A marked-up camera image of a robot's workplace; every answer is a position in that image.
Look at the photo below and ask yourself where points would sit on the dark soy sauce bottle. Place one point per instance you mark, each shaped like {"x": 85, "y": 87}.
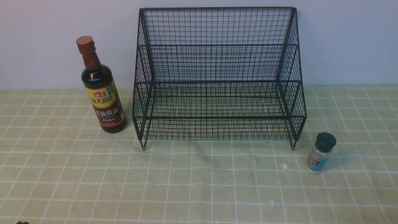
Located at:
{"x": 100, "y": 86}

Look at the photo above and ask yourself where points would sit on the small green-capped seasoning bottle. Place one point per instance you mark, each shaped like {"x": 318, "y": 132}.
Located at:
{"x": 320, "y": 152}

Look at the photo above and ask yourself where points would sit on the green checkered tablecloth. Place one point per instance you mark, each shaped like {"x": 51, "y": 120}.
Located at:
{"x": 59, "y": 167}

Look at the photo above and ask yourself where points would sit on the black wire mesh shelf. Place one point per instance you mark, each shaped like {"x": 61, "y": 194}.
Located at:
{"x": 218, "y": 73}

